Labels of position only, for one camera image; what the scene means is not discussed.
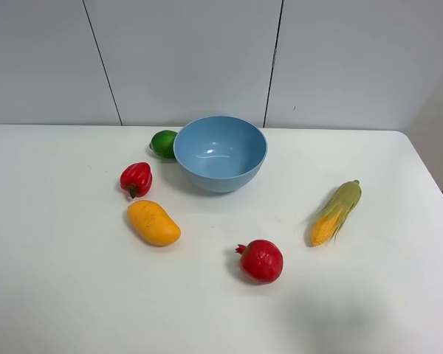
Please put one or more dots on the yellow mango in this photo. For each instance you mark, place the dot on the yellow mango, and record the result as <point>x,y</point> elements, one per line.
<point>152,223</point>

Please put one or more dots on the blue plastic bowl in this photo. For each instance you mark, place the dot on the blue plastic bowl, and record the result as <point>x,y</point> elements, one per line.
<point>220,154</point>

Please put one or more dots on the green lime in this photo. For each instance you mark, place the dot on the green lime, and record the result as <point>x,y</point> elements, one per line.
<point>162,144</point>

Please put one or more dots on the red bell pepper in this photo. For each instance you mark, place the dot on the red bell pepper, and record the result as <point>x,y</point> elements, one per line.
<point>136,179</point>

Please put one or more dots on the red pomegranate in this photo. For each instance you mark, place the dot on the red pomegranate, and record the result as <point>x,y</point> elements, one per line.
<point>261,261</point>

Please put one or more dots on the corn cob with husk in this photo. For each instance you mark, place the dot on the corn cob with husk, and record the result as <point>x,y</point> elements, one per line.
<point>331,218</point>

